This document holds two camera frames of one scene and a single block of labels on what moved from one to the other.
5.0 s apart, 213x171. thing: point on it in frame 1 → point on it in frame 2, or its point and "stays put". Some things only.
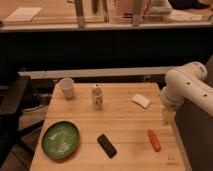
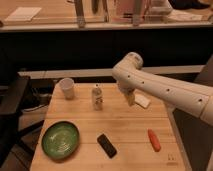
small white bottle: x=97 y=98 stays put
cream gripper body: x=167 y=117 → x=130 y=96
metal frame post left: x=78 y=4 stays put
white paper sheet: x=23 y=13 stays put
